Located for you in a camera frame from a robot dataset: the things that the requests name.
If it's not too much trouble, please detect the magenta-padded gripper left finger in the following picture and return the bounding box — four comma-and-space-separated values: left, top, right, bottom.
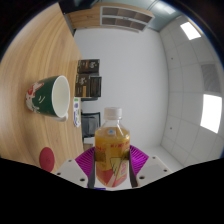
54, 146, 98, 189

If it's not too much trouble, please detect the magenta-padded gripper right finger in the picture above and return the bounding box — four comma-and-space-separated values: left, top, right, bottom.
128, 144, 173, 188

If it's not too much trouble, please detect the orange drink bottle white cap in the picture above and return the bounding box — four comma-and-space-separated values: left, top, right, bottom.
94, 106, 131, 188

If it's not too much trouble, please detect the flat round red coaster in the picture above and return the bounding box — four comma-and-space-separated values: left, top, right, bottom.
38, 147, 55, 173

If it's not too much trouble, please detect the grey padded office chair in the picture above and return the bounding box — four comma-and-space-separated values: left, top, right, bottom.
80, 111, 101, 138

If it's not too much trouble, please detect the white printed leaflet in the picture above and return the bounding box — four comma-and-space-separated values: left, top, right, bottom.
72, 97, 82, 128

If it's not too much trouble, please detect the green white-lined christmas mug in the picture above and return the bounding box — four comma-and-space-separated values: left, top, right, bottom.
25, 75, 71, 122

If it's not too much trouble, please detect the large square ceiling light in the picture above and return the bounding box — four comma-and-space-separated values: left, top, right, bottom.
199, 93, 223, 134

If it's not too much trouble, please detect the brown and tan box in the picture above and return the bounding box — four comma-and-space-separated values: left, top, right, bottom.
74, 73, 91, 98

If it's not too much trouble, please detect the tall dark brown box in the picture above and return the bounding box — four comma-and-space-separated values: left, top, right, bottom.
77, 58, 101, 75

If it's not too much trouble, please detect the grey ceiling air vent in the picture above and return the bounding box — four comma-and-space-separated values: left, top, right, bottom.
200, 63, 221, 94

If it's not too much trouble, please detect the small ceiling light panel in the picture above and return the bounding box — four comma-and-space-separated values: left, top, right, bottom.
180, 21, 202, 41

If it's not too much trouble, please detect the wooden glass-door shelf cabinet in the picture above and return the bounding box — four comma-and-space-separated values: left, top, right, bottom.
64, 2, 156, 34

